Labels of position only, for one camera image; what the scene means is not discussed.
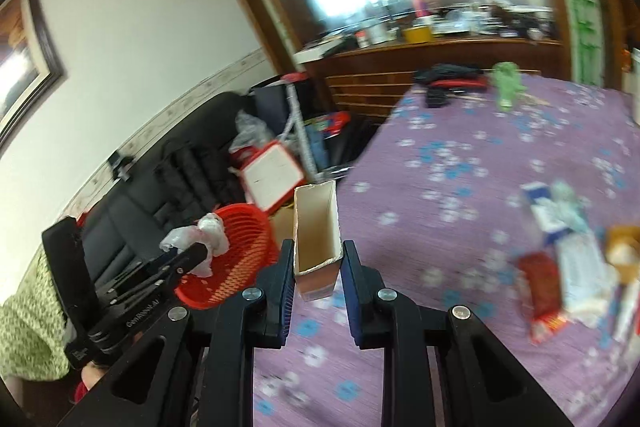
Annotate dark red snack packet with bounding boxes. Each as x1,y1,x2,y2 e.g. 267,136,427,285
515,251,568,343

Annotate white plastic bag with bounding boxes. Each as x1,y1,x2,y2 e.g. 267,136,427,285
158,212,230,279

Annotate white barcode medicine box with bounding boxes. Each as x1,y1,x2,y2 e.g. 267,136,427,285
555,230,620,329

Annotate blue white medicine box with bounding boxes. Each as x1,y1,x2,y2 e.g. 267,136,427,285
520,182,570,247

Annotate teal cartoon tissue pack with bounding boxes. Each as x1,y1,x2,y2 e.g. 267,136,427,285
550,180,589,233

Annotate red mesh trash basket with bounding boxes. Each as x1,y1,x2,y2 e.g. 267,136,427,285
175,204,279,310

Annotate person's left hand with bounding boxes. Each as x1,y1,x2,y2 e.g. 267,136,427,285
80,361,108,390

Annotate black leather sofa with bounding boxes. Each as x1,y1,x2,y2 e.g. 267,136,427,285
82,92,255,286

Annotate purple floral tablecloth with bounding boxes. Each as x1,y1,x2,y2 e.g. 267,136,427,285
252,74,640,427

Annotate red framed white board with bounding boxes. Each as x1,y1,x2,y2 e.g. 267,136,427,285
240,141,305,215

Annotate clear plastic bag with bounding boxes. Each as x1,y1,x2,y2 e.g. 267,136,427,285
229,109,274,154

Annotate dark shopping bag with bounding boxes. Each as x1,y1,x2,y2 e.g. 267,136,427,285
250,83,290,134

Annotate black key fob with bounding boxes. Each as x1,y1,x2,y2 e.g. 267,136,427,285
425,88,449,108

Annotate black red tools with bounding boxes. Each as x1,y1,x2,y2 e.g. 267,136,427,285
412,64,489,92

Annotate green cloth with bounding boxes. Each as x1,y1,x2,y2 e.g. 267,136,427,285
490,62,526,112

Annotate black phone mount clamp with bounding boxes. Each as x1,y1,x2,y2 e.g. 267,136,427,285
107,150,134,182

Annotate framed wall picture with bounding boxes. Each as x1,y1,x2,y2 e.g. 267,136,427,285
1,0,65,147

